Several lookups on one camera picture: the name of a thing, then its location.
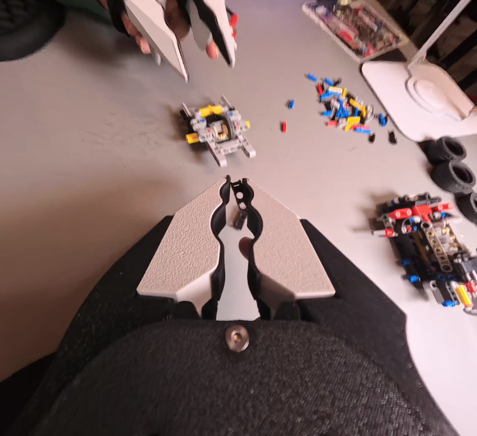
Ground lego car chassis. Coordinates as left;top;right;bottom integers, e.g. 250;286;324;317
371;192;477;315

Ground grey lego gear assembly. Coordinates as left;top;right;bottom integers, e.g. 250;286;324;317
180;95;257;167

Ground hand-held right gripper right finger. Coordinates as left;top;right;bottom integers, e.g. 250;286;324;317
242;178;336;314

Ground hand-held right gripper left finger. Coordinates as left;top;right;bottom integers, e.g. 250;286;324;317
137;175;232;314

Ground black lego liftarm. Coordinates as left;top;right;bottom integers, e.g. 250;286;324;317
230;180;249;229

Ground pile of small lego pins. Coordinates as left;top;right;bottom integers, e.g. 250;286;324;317
306;73;388;135

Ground lego instruction booklet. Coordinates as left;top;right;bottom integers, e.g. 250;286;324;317
302;0;410;63

